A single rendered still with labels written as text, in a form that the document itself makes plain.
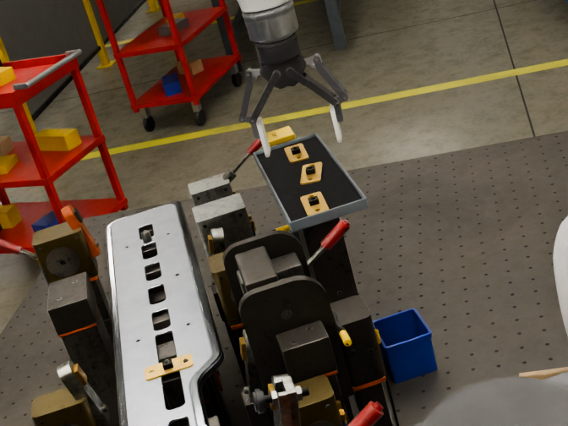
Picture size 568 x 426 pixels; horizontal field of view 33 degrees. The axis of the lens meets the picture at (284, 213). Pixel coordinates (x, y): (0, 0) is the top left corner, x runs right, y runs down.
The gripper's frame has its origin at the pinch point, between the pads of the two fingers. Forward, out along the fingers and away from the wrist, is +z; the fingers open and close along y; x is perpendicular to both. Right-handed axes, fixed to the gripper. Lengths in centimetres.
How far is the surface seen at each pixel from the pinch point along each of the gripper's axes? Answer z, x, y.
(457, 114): 123, -308, -33
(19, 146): 70, -245, 172
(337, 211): 6.7, 17.9, -5.6
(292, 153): 6.2, -10.8, 4.4
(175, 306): 22.6, 12.2, 29.4
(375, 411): 8, 71, -12
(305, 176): 6.3, 1.4, 0.9
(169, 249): 22.7, -11.9, 35.3
